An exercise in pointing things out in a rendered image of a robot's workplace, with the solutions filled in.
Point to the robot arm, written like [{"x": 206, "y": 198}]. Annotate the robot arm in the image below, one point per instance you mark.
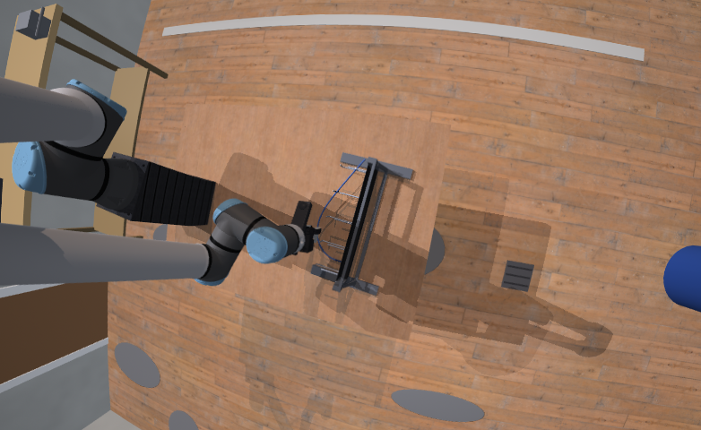
[{"x": 30, "y": 255}]

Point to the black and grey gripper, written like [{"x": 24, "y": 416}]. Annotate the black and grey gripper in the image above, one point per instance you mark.
[{"x": 309, "y": 241}]

